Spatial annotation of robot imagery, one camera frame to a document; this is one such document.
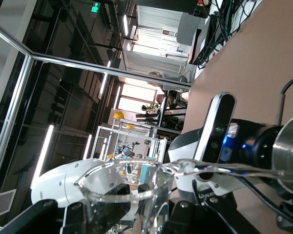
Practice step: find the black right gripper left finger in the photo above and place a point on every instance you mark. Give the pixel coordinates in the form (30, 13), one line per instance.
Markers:
(39, 217)

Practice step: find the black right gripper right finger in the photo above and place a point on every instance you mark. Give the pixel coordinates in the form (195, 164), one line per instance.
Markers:
(210, 219)

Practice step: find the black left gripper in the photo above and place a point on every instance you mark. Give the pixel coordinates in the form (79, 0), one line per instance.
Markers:
(256, 146)

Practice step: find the clear glass beaker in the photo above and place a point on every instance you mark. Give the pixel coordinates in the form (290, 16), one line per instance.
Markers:
(92, 209)

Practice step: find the steel jigger measuring cup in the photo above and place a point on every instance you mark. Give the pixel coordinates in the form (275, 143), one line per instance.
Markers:
(290, 151)

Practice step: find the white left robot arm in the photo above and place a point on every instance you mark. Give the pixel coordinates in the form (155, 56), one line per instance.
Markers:
(63, 180)

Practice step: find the grey blue-jointed robot arm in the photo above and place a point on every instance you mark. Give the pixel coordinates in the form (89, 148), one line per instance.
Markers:
(123, 152)

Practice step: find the white ventilation grille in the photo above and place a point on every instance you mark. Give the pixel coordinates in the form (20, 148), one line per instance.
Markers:
(3, 203)

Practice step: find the linear ceiling light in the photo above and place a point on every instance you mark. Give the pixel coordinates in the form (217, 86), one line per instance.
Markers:
(103, 81)
(42, 156)

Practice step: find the yellow hard hat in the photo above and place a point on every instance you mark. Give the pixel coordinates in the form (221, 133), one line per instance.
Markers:
(119, 115)
(130, 127)

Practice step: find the green exit sign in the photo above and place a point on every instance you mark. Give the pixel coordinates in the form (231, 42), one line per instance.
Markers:
(95, 7)

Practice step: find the aluminium frame beam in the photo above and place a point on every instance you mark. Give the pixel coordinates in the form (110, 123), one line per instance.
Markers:
(12, 107)

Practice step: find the aluminium frame post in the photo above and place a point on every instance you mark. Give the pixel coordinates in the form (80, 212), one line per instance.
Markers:
(100, 67)

